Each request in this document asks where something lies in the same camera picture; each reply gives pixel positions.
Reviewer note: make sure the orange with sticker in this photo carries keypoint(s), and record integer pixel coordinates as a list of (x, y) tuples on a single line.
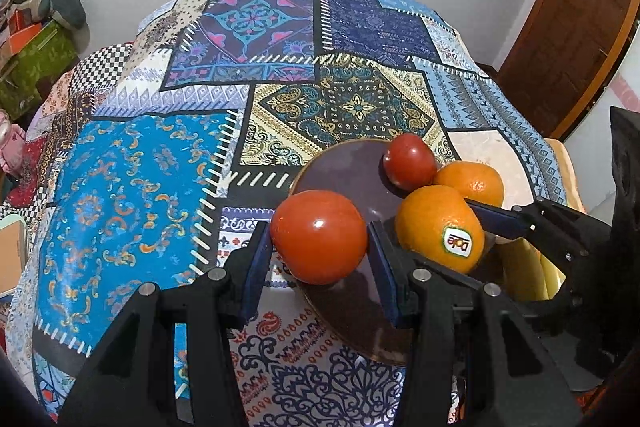
[(440, 227)]

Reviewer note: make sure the orange cardboard box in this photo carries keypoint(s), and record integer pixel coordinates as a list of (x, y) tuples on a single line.
[(22, 24)]

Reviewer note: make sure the large red tomato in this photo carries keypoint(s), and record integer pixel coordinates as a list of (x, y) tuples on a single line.
[(320, 237)]

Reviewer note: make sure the plain orange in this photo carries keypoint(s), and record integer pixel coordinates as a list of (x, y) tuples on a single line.
[(472, 184)]

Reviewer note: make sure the small red tomato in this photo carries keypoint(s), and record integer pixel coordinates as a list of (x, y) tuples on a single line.
[(410, 159)]

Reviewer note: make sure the pink bag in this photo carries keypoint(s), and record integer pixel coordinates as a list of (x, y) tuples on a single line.
[(11, 142)]

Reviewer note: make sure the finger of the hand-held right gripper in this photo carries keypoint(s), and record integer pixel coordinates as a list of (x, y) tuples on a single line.
[(495, 218)]

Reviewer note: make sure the green patterned box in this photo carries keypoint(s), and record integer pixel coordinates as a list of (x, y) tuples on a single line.
[(30, 67)]

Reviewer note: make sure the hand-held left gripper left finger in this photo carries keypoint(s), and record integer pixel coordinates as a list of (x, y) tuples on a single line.
[(261, 257)]

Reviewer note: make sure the round brown plate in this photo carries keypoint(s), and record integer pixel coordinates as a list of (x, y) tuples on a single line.
[(345, 177)]

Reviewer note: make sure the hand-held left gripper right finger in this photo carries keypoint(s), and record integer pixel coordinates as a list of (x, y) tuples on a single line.
[(384, 264)]

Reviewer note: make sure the brown wooden door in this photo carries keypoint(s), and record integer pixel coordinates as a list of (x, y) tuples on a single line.
[(575, 22)]

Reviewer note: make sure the patchwork patterned tablecloth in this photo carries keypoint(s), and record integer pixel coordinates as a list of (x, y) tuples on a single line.
[(210, 117)]

